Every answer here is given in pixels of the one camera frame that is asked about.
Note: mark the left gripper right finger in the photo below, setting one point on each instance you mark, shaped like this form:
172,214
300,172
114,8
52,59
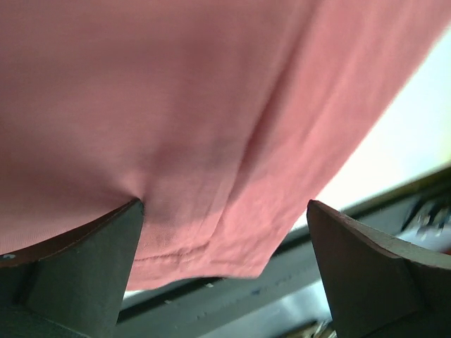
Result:
376,284

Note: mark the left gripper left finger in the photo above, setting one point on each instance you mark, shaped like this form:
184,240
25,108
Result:
71,285

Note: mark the pink red t shirt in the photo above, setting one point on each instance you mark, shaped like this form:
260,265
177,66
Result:
224,118

